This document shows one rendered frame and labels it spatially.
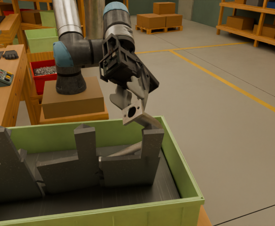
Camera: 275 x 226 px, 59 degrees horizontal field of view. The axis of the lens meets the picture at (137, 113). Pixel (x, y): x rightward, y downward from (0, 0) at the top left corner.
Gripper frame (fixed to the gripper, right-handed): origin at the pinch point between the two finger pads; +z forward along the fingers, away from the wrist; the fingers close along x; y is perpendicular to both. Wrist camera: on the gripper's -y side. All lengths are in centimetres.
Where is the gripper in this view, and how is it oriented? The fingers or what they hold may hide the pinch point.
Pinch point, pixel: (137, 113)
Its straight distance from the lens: 54.2
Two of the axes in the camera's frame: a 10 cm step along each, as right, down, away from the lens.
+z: 1.4, 8.3, -5.3
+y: -6.7, -3.2, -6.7
